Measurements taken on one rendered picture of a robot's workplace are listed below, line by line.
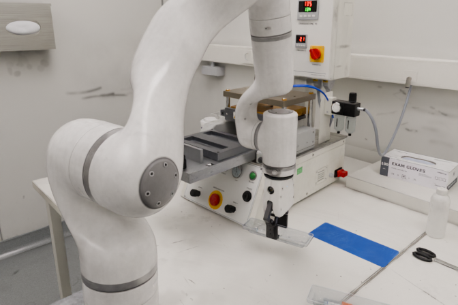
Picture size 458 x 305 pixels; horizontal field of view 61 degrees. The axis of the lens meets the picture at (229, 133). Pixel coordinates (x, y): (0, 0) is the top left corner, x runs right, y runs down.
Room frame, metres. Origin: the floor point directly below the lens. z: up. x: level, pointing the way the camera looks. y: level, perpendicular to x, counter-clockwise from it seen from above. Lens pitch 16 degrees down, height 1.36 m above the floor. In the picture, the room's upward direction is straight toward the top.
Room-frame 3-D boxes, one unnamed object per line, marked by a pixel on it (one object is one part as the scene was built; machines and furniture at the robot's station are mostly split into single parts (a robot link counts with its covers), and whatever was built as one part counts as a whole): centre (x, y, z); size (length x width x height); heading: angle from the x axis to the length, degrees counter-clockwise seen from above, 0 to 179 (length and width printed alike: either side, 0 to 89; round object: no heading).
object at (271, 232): (0.89, -0.10, 0.84); 0.03 x 0.03 x 0.07; 59
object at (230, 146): (1.16, 0.04, 0.98); 0.20 x 0.17 x 0.03; 45
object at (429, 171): (1.31, -0.68, 0.83); 0.23 x 0.12 x 0.07; 45
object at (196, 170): (1.12, 0.08, 0.97); 0.30 x 0.22 x 0.08; 135
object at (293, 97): (1.35, -0.18, 1.08); 0.31 x 0.24 x 0.13; 45
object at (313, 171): (1.33, -0.15, 0.84); 0.53 x 0.37 x 0.17; 135
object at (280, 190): (0.92, -0.13, 0.93); 0.10 x 0.08 x 0.11; 149
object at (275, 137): (0.93, -0.12, 1.08); 0.09 x 0.08 x 0.13; 55
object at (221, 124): (1.39, 0.01, 0.96); 0.25 x 0.05 x 0.07; 135
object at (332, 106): (1.28, -0.39, 1.05); 0.15 x 0.05 x 0.15; 45
